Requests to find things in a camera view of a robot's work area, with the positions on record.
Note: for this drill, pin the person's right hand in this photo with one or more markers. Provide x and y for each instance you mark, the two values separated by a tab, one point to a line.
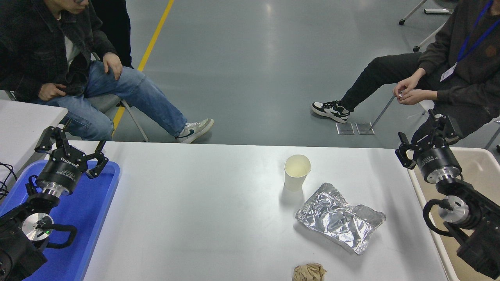
407	84
52	91

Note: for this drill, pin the tan paper ball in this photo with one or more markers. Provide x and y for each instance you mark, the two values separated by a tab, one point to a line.
308	273

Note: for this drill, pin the grey chair with metal legs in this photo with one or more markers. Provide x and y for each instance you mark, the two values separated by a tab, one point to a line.
102	102

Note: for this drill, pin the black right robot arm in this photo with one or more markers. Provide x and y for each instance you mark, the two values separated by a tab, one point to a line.
476	249

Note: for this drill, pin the square metal floor plate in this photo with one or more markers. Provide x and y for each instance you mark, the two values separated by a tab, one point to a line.
364	128
345	128

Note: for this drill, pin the person's left hand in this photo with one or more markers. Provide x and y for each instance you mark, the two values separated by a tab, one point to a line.
413	97
112	63

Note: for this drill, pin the large pale plastic bin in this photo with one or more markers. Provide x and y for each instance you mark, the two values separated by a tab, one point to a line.
480	168

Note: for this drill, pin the white side table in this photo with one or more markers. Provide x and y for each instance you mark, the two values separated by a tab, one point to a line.
19	125

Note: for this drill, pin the silver foil tray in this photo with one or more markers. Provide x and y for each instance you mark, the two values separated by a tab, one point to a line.
336	218

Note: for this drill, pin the white chair with dark legs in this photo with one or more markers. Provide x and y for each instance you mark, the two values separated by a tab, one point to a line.
426	105

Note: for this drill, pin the white chair base with casters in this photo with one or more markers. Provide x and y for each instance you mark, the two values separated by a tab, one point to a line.
437	11

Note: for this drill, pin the white paper cup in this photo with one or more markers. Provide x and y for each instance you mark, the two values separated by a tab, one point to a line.
295	179

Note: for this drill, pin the person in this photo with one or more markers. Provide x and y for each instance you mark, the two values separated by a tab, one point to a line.
31	47
441	43
117	31

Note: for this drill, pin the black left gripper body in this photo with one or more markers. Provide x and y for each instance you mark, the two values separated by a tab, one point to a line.
62	171

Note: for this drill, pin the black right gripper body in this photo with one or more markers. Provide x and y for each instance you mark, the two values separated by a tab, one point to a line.
437	160

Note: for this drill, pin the blue plastic tray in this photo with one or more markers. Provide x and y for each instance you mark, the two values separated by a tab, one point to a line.
90	207

